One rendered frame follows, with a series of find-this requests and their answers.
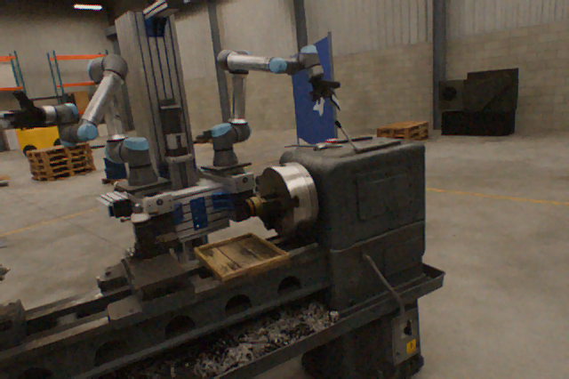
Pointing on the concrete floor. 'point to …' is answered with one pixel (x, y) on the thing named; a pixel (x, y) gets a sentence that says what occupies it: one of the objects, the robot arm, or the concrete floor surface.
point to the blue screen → (313, 133)
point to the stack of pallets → (68, 165)
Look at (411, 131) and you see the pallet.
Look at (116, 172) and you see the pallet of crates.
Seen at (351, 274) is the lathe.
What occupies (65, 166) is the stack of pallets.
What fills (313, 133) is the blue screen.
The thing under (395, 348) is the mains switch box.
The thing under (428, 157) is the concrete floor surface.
